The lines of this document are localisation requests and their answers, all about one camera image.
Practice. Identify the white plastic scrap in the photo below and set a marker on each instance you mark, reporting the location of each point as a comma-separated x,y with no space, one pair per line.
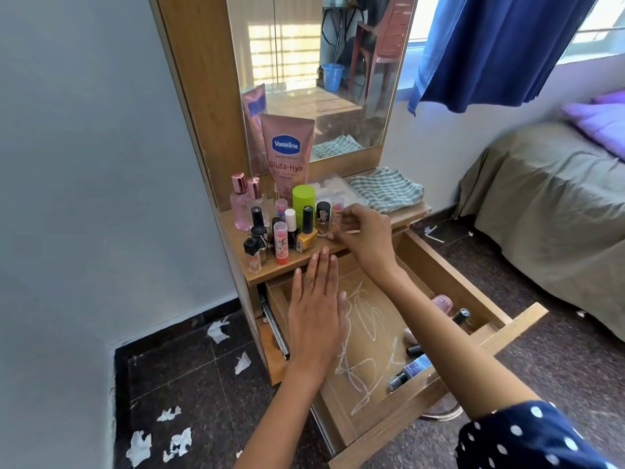
432,233

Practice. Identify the person's right thumb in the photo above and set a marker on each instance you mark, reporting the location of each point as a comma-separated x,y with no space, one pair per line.
344,236

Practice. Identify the purple pillow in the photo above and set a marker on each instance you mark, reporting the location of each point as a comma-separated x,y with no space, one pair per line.
603,119

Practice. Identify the green capped bottle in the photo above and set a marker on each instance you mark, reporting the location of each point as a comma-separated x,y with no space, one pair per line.
303,202

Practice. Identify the person's left middle finger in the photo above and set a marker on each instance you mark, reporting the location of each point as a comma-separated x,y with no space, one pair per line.
323,271

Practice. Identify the pink perfume bottle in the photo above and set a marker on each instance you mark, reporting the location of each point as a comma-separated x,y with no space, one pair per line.
256,197
240,205

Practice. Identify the pink capped nail polish bottle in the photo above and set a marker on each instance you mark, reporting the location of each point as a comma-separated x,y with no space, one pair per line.
336,213

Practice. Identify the clear plastic cotton box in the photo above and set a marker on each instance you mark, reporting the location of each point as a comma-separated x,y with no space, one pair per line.
339,188

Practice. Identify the window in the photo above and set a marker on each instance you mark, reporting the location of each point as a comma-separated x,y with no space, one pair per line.
593,36

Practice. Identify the pink capped jar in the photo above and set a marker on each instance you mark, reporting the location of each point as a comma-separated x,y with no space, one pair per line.
442,304

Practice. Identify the wooden dressing table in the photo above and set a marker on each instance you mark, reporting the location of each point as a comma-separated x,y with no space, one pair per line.
200,92

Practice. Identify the person's right forearm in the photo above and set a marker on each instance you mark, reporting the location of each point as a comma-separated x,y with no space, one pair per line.
449,346

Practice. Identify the metal drawer slide rail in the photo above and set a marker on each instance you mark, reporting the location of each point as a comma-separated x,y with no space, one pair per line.
274,327

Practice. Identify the person's left hand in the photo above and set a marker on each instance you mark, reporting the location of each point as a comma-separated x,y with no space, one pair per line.
315,322

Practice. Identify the small black cosmetic stick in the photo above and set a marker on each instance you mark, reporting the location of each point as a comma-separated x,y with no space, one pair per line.
414,350

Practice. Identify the small pink cosmetic item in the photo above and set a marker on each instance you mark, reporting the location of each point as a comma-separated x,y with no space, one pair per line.
409,335

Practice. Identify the black capped small bottle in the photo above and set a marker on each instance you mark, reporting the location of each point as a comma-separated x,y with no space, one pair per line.
462,318

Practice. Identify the person's left little finger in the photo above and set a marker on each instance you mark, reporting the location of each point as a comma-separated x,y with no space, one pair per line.
298,290

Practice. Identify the dressing table mirror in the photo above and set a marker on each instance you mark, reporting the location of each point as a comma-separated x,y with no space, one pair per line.
302,58

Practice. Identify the dark glitter label tube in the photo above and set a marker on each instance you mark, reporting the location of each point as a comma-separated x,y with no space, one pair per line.
412,371

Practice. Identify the person's left thumb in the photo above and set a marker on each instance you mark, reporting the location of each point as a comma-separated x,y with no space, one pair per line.
344,311

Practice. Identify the cluster of small cosmetic bottles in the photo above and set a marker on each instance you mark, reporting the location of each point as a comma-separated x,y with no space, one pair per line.
281,239

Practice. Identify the bed with olive sheet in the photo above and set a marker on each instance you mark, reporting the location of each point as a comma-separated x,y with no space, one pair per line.
547,214

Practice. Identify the navy polka dot sleeve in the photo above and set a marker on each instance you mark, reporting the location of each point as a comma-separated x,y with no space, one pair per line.
527,442

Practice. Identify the green checked cloth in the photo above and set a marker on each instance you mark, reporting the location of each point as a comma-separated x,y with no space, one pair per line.
385,190

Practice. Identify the person's left forearm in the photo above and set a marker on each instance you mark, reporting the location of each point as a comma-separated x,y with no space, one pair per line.
288,415

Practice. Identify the person's right hand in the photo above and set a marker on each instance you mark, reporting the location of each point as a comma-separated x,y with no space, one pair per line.
371,241

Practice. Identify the white paper scrap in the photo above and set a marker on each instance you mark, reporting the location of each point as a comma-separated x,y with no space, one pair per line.
178,444
242,363
169,414
218,330
138,449

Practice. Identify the blue curtain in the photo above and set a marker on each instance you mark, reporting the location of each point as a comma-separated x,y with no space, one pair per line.
488,48

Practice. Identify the pink lotion tube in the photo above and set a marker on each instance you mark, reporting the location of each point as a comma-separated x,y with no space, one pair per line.
287,151

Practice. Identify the wooden drawer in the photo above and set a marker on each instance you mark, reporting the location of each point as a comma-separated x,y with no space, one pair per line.
371,336

